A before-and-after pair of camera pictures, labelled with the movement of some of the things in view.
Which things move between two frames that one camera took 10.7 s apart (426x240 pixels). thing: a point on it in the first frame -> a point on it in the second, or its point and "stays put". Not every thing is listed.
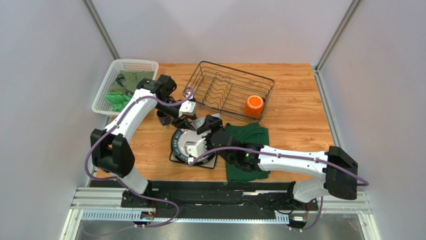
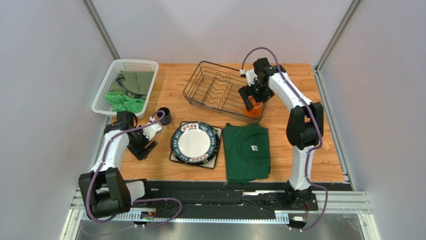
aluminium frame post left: x=99 y=25 stays put
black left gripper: x=183 y=123 -> x=143 y=154
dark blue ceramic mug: x=165 y=119 stays put
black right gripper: x=210 y=125 -> x=252 y=94
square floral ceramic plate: x=211 y=164 stays put
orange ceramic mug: x=253 y=107 stays put
